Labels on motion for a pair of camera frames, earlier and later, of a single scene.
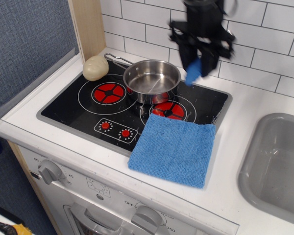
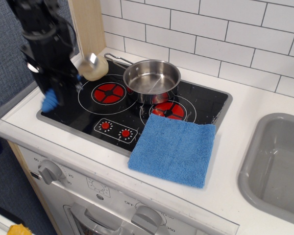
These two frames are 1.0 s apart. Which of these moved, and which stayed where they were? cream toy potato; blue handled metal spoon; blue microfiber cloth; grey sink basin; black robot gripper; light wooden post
Moved: black robot gripper; blue handled metal spoon
Stayed: grey sink basin; light wooden post; blue microfiber cloth; cream toy potato
